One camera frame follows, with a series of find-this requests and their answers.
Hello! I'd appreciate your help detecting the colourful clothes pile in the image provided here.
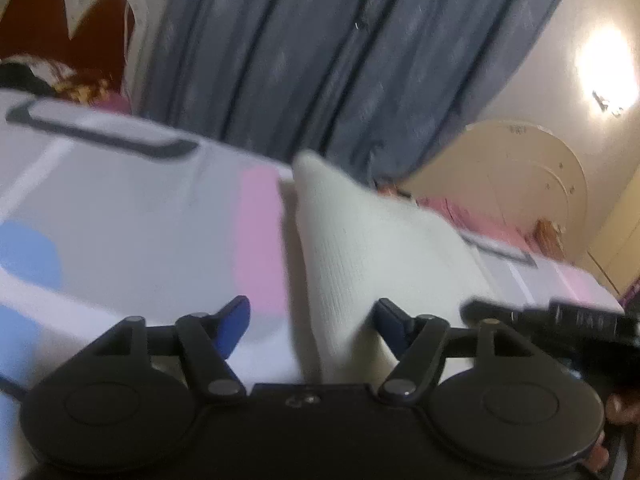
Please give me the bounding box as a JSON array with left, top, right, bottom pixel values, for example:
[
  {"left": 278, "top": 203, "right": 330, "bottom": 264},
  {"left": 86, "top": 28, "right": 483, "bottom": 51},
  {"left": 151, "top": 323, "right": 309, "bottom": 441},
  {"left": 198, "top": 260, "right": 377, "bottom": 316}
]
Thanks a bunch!
[{"left": 1, "top": 55, "right": 119, "bottom": 105}]

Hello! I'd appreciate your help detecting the cream round headboard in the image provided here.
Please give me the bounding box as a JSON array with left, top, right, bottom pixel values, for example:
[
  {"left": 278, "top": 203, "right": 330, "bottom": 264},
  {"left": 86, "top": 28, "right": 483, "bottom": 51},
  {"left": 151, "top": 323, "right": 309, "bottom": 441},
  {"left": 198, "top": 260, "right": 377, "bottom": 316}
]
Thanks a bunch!
[{"left": 398, "top": 120, "right": 588, "bottom": 259}]

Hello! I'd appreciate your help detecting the person right hand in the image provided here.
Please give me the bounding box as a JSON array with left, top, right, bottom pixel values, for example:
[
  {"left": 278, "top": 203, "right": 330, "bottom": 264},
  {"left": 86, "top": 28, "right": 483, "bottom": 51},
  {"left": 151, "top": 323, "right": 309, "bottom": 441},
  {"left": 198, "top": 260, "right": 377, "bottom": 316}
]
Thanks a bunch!
[{"left": 584, "top": 393, "right": 639, "bottom": 480}]

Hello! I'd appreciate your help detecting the cream knit sweater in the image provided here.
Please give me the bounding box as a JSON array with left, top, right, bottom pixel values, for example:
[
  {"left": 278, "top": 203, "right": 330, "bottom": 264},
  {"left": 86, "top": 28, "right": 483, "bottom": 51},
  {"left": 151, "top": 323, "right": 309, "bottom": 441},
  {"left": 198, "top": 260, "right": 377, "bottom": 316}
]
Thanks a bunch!
[{"left": 293, "top": 152, "right": 497, "bottom": 386}]

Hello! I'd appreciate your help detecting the cream wardrobe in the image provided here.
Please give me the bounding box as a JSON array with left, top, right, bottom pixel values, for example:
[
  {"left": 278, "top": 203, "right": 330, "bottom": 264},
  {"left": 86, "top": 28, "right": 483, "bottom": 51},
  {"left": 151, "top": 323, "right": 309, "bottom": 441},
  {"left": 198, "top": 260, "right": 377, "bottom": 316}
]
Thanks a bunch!
[{"left": 579, "top": 169, "right": 640, "bottom": 300}]

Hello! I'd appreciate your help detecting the wall lamp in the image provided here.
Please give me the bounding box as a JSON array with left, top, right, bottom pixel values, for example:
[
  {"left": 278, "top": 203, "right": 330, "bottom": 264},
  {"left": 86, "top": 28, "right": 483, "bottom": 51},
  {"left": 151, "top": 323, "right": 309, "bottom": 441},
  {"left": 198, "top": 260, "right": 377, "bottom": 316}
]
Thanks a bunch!
[{"left": 592, "top": 91, "right": 625, "bottom": 117}]

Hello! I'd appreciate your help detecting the pink blanket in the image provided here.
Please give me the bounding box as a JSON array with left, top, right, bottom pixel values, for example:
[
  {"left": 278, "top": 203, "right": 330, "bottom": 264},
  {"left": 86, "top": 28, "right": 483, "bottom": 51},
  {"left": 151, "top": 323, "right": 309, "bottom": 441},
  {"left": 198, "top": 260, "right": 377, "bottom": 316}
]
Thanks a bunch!
[{"left": 376, "top": 185, "right": 540, "bottom": 254}]

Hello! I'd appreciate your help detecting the brown plush toy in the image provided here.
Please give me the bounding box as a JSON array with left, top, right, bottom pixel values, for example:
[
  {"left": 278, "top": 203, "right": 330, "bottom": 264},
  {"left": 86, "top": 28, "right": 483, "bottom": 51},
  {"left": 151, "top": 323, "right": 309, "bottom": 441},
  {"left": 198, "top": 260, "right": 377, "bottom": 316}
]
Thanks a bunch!
[{"left": 533, "top": 219, "right": 565, "bottom": 260}]

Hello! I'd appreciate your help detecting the patterned bed sheet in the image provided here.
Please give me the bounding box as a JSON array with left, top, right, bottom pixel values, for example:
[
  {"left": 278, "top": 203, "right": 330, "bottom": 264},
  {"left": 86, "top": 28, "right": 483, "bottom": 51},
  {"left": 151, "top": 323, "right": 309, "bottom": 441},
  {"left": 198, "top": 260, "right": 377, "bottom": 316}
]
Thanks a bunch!
[{"left": 1, "top": 91, "right": 625, "bottom": 479}]

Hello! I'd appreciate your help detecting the red white headboard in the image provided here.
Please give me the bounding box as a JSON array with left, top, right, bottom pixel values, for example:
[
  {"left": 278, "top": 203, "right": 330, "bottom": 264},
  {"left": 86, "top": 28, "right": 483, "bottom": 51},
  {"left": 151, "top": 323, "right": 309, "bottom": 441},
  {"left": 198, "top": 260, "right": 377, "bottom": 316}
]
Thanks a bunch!
[{"left": 1, "top": 0, "right": 148, "bottom": 114}]

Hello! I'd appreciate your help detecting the blue grey curtain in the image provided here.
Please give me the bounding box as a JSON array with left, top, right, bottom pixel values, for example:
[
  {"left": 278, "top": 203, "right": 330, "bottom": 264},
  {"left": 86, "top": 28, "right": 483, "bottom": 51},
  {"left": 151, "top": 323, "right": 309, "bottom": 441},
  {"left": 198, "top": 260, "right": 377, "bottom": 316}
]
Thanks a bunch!
[{"left": 141, "top": 0, "right": 561, "bottom": 183}]

